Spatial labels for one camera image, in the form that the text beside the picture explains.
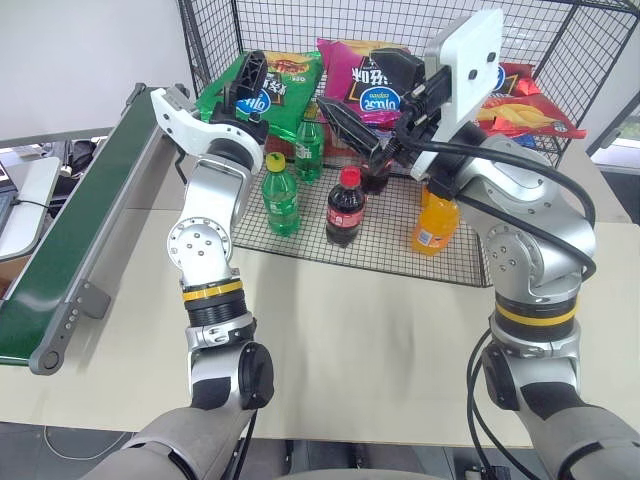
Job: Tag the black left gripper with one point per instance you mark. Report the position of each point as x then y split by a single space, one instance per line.
245 120

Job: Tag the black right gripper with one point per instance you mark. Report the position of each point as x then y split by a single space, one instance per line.
425 110

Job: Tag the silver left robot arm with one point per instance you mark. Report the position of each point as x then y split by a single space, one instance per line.
210 200

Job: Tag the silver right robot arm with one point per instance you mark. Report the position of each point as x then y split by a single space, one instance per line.
540 240

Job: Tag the green conveyor belt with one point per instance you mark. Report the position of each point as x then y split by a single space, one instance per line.
80 225

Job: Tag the pink chips bag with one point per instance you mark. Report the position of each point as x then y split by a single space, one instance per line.
345 75

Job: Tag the green chips bag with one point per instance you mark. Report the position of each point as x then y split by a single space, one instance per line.
290 95

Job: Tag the dark cola bottle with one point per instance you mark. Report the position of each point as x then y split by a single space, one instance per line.
375 180

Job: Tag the cola bottle red cap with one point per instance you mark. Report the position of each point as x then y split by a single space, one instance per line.
345 215

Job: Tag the green soda bottle yellow cap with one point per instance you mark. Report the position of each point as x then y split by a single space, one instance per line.
280 205

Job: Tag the red foil chips bag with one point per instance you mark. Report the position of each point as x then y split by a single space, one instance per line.
520 80

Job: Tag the orange soda bottle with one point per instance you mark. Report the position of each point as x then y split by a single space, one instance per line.
435 230

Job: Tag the black bag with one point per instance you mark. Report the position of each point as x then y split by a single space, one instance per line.
75 155

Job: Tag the white desk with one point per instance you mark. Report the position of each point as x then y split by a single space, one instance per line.
30 200

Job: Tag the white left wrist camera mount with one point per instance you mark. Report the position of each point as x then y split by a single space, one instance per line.
200 132

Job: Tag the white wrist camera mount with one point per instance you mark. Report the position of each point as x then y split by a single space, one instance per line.
200 132
475 60

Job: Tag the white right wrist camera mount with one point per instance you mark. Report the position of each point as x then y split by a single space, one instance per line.
475 60

